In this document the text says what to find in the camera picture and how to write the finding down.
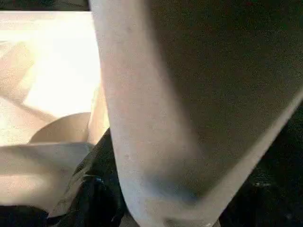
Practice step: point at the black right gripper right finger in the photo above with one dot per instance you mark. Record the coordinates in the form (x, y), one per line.
(267, 196)

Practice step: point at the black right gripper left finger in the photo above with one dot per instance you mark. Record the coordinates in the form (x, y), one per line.
(99, 189)

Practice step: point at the white plastic table top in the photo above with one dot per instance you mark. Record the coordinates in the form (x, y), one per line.
(47, 82)

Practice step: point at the white plastic table leg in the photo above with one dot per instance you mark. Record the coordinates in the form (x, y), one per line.
(189, 94)

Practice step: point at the black plastic mat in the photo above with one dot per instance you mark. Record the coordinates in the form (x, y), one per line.
(42, 4)

